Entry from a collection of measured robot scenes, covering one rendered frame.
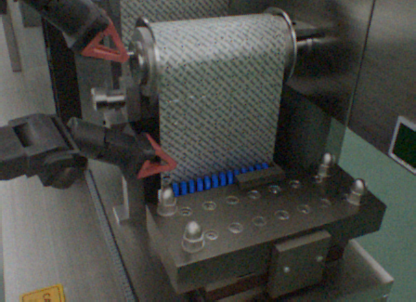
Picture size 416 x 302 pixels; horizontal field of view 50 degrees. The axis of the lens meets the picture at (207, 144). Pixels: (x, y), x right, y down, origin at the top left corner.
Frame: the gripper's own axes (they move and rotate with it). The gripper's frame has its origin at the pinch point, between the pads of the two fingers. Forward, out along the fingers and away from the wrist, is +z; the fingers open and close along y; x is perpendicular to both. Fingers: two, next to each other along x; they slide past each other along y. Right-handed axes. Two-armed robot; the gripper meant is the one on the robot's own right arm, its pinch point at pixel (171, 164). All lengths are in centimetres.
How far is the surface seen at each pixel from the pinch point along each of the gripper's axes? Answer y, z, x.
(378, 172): -99, 200, -10
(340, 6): 1.8, 13.2, 38.2
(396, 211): -66, 185, -19
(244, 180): 6.2, 11.7, 3.7
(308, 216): 17.5, 18.4, 5.5
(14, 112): -68, -14, -28
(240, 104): 0.3, 6.6, 15.2
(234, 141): 0.3, 9.7, 8.2
